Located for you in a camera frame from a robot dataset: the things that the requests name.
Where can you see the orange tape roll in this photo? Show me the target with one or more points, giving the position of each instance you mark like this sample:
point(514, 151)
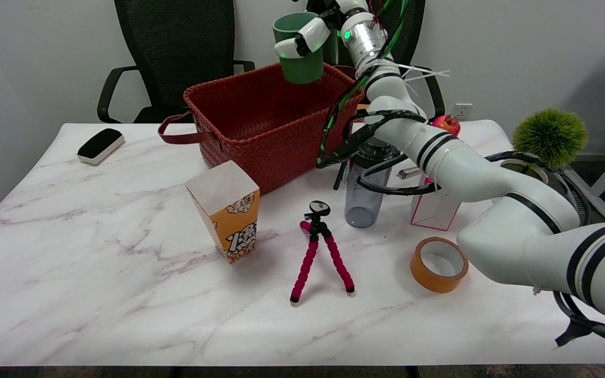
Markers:
point(428, 278)

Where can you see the yellow printed book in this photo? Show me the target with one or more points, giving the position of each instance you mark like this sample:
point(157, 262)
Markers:
point(361, 107)

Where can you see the white floor rail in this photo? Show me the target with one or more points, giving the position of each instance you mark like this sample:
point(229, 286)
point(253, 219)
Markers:
point(596, 202)

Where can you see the red woven basket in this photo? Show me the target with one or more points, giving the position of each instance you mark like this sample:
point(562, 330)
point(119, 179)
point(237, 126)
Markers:
point(281, 142)

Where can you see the white wall outlet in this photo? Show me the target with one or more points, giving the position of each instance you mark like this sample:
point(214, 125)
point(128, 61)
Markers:
point(462, 111)

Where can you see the red pomegranate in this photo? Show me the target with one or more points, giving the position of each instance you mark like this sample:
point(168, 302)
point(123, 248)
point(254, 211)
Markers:
point(448, 125)

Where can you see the red flexible mini tripod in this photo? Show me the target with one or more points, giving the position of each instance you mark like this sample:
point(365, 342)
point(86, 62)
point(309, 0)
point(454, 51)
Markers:
point(317, 229)

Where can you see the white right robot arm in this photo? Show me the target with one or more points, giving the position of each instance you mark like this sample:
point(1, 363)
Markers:
point(470, 168)

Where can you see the grey transparent water bottle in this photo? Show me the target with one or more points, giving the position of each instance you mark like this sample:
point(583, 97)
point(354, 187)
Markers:
point(368, 205)

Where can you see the orange white popcorn box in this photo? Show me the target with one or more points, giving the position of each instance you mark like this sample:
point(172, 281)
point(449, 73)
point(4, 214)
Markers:
point(229, 220)

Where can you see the black mesh office chair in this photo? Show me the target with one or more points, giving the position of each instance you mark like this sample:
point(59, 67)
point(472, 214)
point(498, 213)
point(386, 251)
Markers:
point(176, 42)
point(414, 31)

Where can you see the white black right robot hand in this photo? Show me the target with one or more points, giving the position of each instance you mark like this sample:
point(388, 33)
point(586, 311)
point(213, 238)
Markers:
point(302, 41)

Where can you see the white carton with pink edges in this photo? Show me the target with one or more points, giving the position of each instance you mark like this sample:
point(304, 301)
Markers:
point(434, 211)

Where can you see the black white board eraser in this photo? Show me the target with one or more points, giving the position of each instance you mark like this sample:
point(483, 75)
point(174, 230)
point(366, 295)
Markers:
point(97, 144)

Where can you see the green spiky ball plant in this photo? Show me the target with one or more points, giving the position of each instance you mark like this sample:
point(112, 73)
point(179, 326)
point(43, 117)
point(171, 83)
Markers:
point(552, 136)

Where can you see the green ceramic mug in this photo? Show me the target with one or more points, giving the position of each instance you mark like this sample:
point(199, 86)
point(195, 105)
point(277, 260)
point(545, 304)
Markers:
point(302, 71)

